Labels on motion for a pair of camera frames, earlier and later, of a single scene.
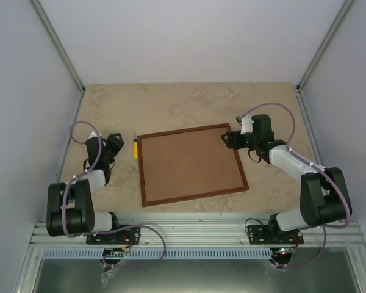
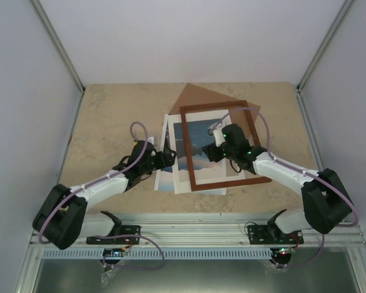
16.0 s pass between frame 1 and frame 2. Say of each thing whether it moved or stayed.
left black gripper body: moved
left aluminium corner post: stayed
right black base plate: stayed
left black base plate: stayed
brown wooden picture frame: moved
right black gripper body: moved
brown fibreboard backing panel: moved
